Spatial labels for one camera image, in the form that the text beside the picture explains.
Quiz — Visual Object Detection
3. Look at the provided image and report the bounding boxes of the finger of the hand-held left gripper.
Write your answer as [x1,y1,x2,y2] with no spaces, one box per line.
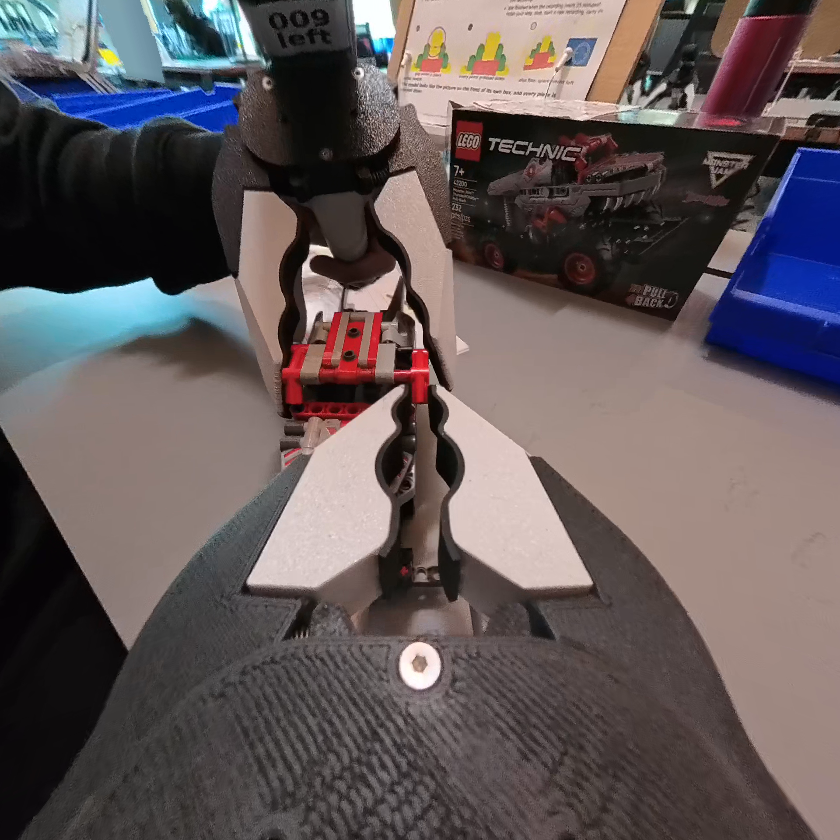
[371,168,458,392]
[235,189,311,416]

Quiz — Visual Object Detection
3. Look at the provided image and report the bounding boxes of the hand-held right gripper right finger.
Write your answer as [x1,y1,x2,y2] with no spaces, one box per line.
[428,387,595,635]

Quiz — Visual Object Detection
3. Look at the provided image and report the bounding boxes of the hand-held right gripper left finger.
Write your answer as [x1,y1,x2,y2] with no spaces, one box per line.
[245,385,412,635]

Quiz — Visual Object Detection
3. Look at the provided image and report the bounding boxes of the red grey toy brick truck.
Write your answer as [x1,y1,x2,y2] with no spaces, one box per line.
[279,308,434,592]

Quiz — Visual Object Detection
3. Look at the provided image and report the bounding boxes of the person's left forearm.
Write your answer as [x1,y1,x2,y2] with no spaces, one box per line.
[0,82,240,296]

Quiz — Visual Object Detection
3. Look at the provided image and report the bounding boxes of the grey desk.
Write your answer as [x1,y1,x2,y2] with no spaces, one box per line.
[0,246,840,840]

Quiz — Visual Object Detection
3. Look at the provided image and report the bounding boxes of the person's left hand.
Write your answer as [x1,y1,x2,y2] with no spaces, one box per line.
[308,249,399,284]

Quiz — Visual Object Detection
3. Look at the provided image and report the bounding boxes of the dark toy truck box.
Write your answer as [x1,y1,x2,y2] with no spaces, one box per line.
[446,101,785,322]

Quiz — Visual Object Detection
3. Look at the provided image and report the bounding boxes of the cardboard instruction board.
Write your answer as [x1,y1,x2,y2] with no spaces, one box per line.
[387,0,667,106]

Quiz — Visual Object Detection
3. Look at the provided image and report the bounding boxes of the blue storage bin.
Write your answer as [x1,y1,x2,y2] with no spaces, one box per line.
[13,79,244,132]
[705,147,840,388]

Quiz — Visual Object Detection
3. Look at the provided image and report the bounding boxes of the person's black clothing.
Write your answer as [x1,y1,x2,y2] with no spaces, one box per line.
[0,427,129,840]

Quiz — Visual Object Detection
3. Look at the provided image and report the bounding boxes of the magenta bottle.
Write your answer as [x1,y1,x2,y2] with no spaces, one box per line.
[699,0,815,119]

